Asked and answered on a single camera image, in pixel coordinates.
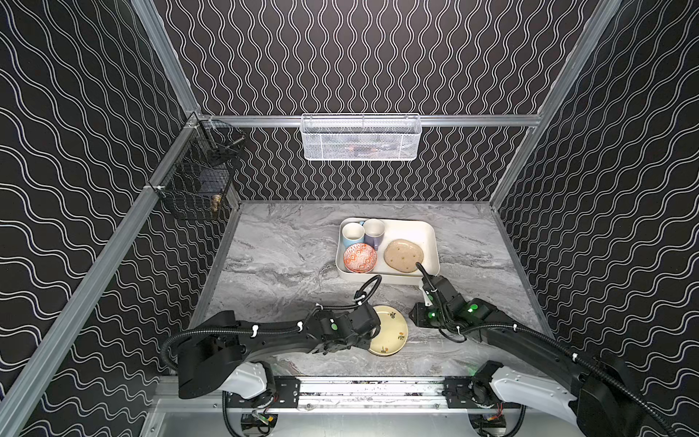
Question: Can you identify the cream floral plate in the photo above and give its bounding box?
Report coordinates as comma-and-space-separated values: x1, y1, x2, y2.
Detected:
369, 305, 409, 357

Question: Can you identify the red patterned bowl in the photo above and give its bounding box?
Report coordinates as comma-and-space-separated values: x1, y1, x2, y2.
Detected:
342, 243, 378, 273

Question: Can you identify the light blue ceramic mug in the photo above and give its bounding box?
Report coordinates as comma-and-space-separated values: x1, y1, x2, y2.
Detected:
340, 222, 365, 248

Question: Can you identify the purple ceramic mug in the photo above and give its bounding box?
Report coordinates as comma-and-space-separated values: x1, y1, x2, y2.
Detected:
362, 218, 385, 251

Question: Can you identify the yellow round plate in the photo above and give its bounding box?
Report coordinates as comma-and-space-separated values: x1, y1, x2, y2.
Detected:
383, 239, 424, 273

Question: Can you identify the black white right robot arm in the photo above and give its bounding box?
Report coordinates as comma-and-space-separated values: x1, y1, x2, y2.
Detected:
410, 274, 645, 436

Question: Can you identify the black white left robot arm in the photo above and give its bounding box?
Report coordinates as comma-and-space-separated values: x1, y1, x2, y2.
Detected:
161, 303, 380, 400

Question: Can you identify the white plastic bin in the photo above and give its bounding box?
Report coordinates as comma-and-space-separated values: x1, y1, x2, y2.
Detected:
336, 218, 441, 286

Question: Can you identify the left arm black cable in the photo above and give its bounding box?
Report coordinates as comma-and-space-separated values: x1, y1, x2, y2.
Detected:
159, 326, 307, 373

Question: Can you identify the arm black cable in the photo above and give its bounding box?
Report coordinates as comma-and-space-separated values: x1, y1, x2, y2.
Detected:
512, 324, 678, 437
159, 326, 307, 373

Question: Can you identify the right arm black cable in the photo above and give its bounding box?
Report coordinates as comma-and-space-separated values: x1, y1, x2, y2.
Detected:
512, 324, 678, 437

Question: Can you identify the white mesh wall basket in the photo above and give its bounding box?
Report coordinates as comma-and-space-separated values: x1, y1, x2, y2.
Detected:
300, 113, 422, 161

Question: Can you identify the black wire wall basket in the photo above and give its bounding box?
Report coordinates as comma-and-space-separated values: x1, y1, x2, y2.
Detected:
156, 120, 247, 223

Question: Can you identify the aluminium frame corner post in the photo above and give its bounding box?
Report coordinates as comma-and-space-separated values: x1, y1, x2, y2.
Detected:
132, 0, 201, 115

